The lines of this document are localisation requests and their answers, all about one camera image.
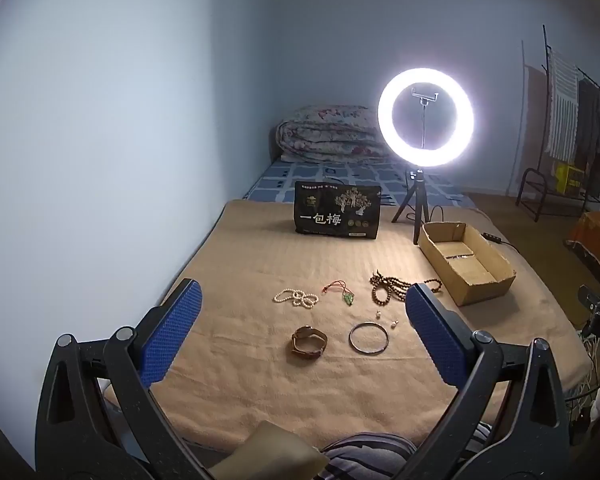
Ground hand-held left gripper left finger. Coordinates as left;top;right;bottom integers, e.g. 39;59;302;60
35;279;216;480

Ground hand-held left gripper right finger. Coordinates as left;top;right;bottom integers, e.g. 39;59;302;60
405;282;573;480

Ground cardboard box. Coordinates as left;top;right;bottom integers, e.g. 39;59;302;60
418;221;517;307

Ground brown wooden bead necklace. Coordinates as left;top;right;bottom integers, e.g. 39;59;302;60
370;270;443;306

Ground silver metal bangle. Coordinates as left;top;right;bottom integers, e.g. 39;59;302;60
349;323;391;356

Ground red strap wristwatch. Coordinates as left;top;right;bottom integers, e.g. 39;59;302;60
291;326;329;361

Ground white pearl necklace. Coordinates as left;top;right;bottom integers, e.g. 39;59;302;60
273;287;321;309

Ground orange cloth covered box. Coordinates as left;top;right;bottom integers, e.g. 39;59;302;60
565;210;600;281

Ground tan blanket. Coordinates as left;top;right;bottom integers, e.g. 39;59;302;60
102;199;593;448

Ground person's striped pants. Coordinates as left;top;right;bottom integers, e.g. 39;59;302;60
320;432;492;480

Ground black mini tripod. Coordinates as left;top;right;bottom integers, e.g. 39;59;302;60
391;169;433;246

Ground yellow box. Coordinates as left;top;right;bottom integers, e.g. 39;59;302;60
555;162;584;194

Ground beige cloth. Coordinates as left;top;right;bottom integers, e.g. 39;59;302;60
207;420;331;480

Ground black snack bag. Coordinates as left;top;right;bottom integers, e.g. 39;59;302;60
294;181;382;239

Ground black metal clothes rack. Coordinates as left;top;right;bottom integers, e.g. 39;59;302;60
516;25;600;222

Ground blue patterned bedsheet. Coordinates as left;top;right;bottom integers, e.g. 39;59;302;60
242;157;476;208

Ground dark hanging clothes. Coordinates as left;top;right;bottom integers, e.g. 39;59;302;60
575;77;600;186

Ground striped hanging towel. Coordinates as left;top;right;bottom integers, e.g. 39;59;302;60
547;49;579;161

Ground folded floral quilt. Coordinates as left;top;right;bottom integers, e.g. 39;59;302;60
275;105;388;163

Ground phone holder clamp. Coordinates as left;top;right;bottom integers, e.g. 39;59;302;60
411;87;440;148

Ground tangle of white cables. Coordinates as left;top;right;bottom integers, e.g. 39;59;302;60
570;335;600;411

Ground green pendant red cord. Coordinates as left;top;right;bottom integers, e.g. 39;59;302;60
321;280;355;306

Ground black cable with controller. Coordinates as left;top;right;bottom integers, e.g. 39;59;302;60
405;204;521;253

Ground white ring light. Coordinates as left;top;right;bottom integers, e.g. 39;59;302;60
377;66;475;167

